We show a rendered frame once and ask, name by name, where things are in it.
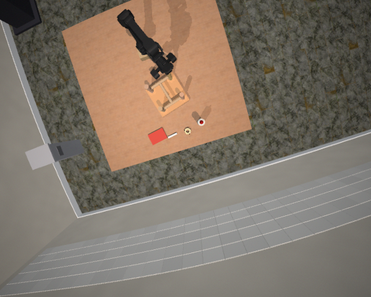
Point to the grey cylinder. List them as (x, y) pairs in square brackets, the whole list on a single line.
[(201, 122)]

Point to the red flat rectangular block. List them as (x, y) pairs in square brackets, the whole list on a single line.
[(157, 136)]

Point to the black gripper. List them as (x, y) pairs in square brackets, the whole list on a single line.
[(155, 73)]

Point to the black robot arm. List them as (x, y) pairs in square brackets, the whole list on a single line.
[(144, 44)]

